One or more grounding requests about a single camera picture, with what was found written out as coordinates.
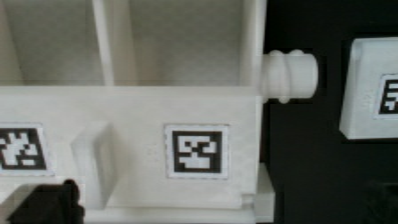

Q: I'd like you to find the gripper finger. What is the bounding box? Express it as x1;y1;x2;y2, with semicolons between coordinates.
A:
7;179;86;224

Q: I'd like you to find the white cabinet door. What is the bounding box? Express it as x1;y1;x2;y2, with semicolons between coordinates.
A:
0;87;276;224
340;37;398;140

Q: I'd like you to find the white cabinet body box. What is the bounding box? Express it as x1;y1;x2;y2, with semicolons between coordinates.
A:
0;0;318;102

